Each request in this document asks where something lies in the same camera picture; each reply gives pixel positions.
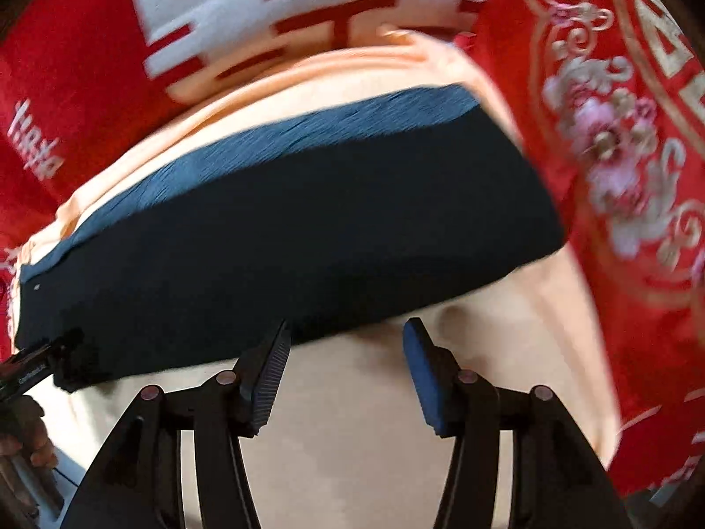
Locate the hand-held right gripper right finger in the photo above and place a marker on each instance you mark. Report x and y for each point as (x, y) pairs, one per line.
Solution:
(419, 377)

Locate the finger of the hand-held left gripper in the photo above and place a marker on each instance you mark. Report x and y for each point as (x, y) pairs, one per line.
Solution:
(70, 361)

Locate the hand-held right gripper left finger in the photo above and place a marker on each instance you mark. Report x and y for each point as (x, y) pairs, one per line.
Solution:
(270, 383)

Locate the dark navy pants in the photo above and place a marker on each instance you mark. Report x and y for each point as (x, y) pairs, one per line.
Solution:
(303, 220)

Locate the person's left hand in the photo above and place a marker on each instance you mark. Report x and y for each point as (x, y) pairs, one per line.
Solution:
(30, 432)

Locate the peach bed sheet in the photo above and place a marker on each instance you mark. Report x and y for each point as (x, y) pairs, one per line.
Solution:
(358, 452)

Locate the red embroidered quilt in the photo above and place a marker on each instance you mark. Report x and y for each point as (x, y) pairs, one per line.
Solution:
(633, 286)

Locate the red pillow white print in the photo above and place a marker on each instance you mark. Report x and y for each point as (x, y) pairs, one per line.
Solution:
(82, 66)

